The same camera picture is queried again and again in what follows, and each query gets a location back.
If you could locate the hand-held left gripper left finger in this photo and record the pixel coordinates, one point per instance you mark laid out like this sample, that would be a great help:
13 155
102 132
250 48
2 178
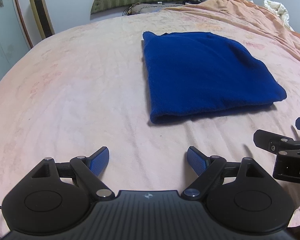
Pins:
100 161

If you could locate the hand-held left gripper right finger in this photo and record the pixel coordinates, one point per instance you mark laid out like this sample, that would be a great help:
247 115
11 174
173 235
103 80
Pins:
196 161

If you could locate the blue beaded sweater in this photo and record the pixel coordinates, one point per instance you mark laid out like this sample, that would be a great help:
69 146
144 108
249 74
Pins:
202 80

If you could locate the pale pink bed sheet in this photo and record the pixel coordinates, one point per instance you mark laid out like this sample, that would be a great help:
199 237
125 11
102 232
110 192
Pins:
77 92

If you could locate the white crumpled cloth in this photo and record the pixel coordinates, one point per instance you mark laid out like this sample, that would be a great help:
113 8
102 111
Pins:
280 10

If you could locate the peach quilt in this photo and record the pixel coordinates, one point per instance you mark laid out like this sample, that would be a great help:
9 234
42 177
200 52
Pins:
252 12

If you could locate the brown pillow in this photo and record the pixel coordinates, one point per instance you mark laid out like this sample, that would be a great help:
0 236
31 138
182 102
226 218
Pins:
145 8

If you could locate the gold tower fan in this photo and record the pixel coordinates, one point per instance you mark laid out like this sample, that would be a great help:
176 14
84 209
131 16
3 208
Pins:
41 10

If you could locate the glass wardrobe door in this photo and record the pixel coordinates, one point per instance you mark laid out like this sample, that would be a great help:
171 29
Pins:
2 30

